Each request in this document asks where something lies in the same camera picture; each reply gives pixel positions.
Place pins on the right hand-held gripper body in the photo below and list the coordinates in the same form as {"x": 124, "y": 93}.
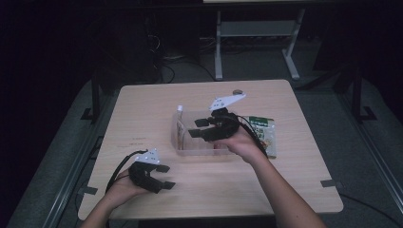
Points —
{"x": 221, "y": 125}

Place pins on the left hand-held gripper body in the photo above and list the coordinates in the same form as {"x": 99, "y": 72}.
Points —
{"x": 144, "y": 174}

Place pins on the clear plastic container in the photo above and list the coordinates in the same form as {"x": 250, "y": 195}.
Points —
{"x": 190, "y": 148}

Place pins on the red clear food packet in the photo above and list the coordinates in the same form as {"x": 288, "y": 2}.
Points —
{"x": 218, "y": 146}

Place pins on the person's left hand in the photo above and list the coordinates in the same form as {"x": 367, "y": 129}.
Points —
{"x": 122, "y": 188}

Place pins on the person's right hand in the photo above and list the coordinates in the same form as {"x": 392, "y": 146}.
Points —
{"x": 242, "y": 145}

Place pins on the small round brown object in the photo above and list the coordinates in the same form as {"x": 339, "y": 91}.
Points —
{"x": 238, "y": 92}

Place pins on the green snack packet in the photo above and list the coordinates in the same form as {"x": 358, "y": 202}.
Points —
{"x": 266, "y": 133}

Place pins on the grey tape piece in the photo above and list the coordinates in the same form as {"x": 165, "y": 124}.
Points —
{"x": 88, "y": 190}
{"x": 328, "y": 183}

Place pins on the black metal stand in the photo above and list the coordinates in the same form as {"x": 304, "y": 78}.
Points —
{"x": 358, "y": 95}

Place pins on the white metal table frame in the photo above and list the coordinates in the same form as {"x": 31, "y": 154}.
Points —
{"x": 253, "y": 28}

